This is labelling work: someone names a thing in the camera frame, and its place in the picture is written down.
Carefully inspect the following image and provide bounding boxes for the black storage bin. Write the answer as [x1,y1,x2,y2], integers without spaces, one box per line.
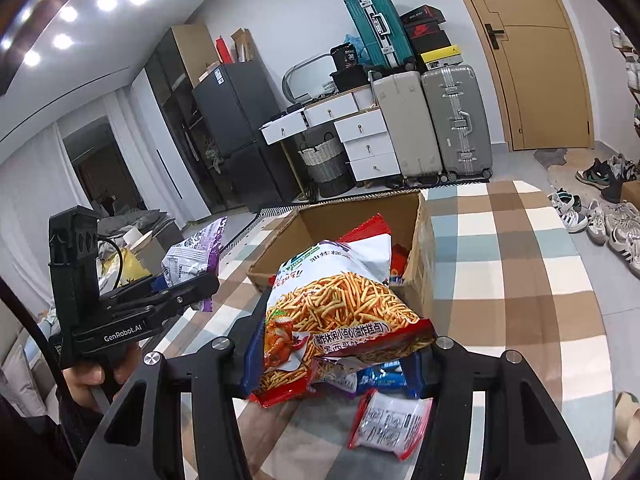
[329,67,374,94]

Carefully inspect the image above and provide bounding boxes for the dark glass cabinet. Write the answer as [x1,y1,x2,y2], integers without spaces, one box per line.
[142,24,222,213]

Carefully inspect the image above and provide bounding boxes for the orange fries snack bag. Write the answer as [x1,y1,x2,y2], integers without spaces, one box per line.
[250,239,437,408]

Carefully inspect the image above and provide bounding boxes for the black door handle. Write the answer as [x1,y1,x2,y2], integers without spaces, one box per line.
[483,23,506,51]

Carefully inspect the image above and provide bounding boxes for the plain black shoe box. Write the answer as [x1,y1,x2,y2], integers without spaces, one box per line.
[412,30,451,56]

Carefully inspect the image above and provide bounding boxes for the wooden shoe rack with shoes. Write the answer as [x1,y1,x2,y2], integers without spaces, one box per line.
[610,27,640,128]

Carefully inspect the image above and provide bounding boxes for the white drawer desk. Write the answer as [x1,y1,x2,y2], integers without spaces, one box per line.
[259,85,402,189]

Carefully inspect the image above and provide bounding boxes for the scattered sneakers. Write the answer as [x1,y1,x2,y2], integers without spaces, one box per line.
[547,154,640,279]

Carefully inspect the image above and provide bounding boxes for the patterned floor rug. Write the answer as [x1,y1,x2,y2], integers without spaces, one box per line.
[219,204,302,263]

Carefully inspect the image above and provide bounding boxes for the yellow black shoe box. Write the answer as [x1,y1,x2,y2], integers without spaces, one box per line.
[419,49,464,72]

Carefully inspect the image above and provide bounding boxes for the grey suitcase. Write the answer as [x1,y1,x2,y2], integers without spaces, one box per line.
[420,63,494,184]

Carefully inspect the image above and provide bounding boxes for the person's left hand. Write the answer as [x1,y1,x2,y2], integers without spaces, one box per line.
[65,342,144,404]

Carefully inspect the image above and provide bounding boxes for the yellow plastic bag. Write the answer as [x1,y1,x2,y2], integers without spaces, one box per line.
[99,248,152,295]

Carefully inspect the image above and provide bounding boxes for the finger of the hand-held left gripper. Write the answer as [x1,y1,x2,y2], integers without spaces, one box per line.
[117,270,221,321]
[97,272,176,307]

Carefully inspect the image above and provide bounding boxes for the woven laundry basket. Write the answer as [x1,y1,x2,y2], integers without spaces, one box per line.
[298,132,356,199]

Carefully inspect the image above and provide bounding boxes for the long cardboard carton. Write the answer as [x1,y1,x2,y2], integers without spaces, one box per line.
[230,27,261,64]

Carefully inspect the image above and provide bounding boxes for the grey sofa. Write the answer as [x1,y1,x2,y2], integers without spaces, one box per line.
[0,304,64,417]

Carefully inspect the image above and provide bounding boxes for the wooden door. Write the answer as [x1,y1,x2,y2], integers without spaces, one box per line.
[442,0,596,152]

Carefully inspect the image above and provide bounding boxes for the beige suitcase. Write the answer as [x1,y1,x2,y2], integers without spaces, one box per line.
[372,70,444,187]

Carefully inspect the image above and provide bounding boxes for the blue cookie packet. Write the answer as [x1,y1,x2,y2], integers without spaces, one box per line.
[359,359,417,400]

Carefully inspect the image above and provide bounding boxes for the cardboard box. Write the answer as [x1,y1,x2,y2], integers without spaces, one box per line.
[247,190,437,322]

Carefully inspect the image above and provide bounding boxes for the person's left forearm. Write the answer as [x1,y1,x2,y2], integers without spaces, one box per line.
[0,390,103,480]

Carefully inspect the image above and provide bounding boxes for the beige slipper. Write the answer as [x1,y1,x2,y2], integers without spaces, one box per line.
[612,392,640,459]

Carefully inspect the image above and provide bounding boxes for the purple white snack packet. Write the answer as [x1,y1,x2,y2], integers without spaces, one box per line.
[161,216,229,314]

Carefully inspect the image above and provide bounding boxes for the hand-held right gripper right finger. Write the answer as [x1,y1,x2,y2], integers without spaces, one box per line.
[400,335,608,480]

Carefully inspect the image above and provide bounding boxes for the black cable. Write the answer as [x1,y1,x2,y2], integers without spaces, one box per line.
[0,276,77,463]
[97,237,127,292]

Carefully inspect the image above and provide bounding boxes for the black red logo shoe box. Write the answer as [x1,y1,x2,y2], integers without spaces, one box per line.
[402,20,446,41]

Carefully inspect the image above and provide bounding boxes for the red white snack packet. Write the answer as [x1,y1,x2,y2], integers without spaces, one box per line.
[347,388,434,462]

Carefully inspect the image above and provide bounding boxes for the black labelled tub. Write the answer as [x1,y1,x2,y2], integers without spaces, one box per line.
[330,43,362,71]

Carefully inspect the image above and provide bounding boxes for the teal suitcase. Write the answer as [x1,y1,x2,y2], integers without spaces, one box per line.
[343,0,417,74]

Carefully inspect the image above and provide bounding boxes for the blue plastic bag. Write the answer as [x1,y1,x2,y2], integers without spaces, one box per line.
[344,34,374,66]

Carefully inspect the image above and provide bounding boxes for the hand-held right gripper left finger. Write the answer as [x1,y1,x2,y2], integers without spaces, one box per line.
[75,287,281,480]

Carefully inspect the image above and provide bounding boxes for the oval mirror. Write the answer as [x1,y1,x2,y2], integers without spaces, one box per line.
[282,52,342,106]

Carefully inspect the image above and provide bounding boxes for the brown doormat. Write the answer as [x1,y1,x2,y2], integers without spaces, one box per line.
[532,146,631,202]

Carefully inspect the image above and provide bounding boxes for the ceiling spotlights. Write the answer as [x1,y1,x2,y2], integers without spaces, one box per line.
[2,0,154,69]

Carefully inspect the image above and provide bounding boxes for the black refrigerator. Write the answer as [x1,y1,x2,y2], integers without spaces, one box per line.
[192,60,302,212]

